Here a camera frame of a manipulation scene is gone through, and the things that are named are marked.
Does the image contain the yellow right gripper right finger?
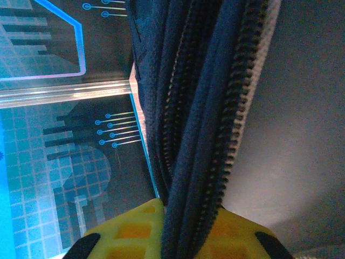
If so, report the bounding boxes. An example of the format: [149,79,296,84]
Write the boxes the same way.
[199,207,294,259]

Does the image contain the aluminium enclosure frame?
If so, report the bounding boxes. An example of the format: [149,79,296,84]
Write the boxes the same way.
[0,79,134,109]

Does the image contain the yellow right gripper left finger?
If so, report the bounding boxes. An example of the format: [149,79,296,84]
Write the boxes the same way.
[62,198,165,259]

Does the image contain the navy student backpack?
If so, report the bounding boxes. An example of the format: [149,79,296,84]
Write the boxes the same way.
[126,0,345,259]

